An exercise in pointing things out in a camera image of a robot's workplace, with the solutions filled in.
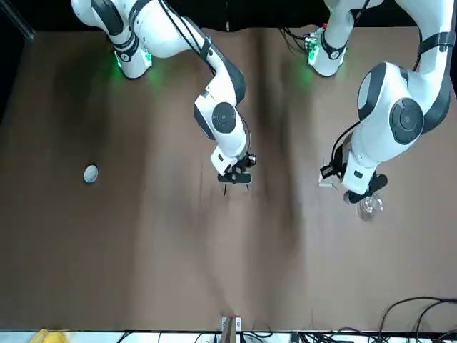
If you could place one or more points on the small black camera box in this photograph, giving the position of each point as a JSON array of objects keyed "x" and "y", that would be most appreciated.
[
  {"x": 252, "y": 159},
  {"x": 328, "y": 172}
]

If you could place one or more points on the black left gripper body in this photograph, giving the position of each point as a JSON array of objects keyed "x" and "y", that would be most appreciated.
[{"x": 379, "y": 181}]

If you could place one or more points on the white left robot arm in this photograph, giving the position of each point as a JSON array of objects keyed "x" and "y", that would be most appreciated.
[{"x": 385, "y": 89}]

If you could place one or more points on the aluminium frame rail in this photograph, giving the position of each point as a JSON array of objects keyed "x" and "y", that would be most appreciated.
[{"x": 25, "y": 28}]

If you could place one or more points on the black metal tripod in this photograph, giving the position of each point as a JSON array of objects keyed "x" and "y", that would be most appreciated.
[{"x": 225, "y": 189}]

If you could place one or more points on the white porcelain crucible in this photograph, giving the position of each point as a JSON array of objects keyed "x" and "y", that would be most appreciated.
[{"x": 90, "y": 174}]

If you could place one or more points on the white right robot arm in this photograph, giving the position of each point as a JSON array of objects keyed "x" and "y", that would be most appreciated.
[{"x": 160, "y": 32}]

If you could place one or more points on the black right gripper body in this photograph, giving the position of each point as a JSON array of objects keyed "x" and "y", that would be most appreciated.
[{"x": 235, "y": 178}]

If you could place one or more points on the aluminium profile post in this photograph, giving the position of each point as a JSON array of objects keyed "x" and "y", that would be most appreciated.
[{"x": 230, "y": 328}]

